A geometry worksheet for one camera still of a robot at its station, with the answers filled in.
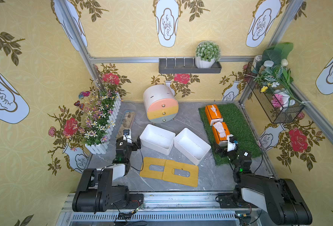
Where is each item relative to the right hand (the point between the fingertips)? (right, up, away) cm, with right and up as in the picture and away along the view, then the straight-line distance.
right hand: (228, 138), depth 87 cm
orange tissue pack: (-5, +15, +15) cm, 22 cm away
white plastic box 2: (-20, -7, +8) cm, 23 cm away
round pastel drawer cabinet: (-41, +20, +4) cm, 46 cm away
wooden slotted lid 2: (-23, -23, -5) cm, 33 cm away
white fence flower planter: (-82, +18, +7) cm, 84 cm away
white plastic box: (-44, -2, +12) cm, 46 cm away
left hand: (-64, +1, +4) cm, 64 cm away
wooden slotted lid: (-50, -19, -3) cm, 54 cm away
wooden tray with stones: (-68, +11, +20) cm, 71 cm away
